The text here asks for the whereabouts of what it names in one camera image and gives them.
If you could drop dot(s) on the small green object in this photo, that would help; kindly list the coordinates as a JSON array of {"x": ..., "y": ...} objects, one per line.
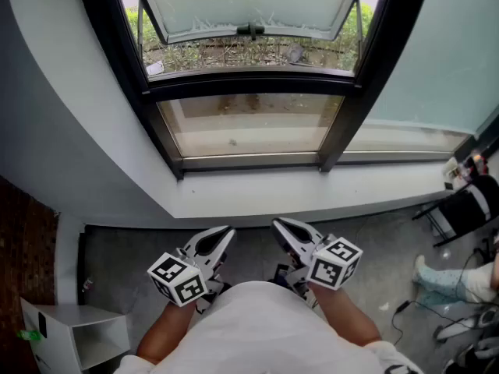
[{"x": 28, "y": 335}]

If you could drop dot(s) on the open frosted window sash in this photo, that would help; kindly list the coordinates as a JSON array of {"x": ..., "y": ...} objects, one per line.
[{"x": 249, "y": 2}]

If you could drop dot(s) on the clear low window pane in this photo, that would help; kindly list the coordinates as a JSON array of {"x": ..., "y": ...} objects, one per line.
[{"x": 249, "y": 127}]

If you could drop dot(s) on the frosted fixed window pane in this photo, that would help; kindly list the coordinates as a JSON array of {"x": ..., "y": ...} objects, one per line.
[{"x": 440, "y": 64}]

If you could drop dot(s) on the white windowsill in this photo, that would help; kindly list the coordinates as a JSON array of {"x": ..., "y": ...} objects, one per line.
[{"x": 304, "y": 193}]

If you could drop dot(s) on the person's white t-shirt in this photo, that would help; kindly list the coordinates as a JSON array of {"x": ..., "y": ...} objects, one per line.
[{"x": 257, "y": 333}]

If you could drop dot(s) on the black folding chair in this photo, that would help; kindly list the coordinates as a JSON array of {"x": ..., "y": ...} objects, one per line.
[{"x": 464, "y": 209}]

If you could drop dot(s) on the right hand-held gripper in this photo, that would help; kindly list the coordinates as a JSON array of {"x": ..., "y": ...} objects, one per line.
[{"x": 331, "y": 267}]

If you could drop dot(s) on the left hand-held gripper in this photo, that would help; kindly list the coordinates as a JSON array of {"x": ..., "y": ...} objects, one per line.
[{"x": 175, "y": 279}]

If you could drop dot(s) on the small white container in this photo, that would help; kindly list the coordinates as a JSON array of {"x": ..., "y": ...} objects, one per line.
[{"x": 454, "y": 168}]

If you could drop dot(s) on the person's right forearm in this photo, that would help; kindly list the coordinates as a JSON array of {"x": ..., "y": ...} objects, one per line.
[{"x": 347, "y": 318}]

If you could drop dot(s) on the brown perforated wall panel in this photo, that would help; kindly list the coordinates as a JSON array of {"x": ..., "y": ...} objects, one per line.
[{"x": 23, "y": 255}]

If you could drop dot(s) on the person's left forearm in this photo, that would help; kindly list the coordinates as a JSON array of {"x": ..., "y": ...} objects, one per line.
[{"x": 163, "y": 333}]

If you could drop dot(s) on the black window frame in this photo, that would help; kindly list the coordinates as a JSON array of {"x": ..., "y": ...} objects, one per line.
[{"x": 249, "y": 84}]

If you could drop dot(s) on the white open cabinet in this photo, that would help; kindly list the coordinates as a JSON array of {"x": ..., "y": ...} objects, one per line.
[{"x": 62, "y": 345}]

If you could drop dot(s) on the red and black object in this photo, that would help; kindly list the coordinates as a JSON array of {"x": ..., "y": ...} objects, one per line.
[{"x": 477, "y": 164}]

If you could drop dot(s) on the white and grey appliance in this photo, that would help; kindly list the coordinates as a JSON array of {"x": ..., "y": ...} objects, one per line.
[{"x": 460, "y": 327}]

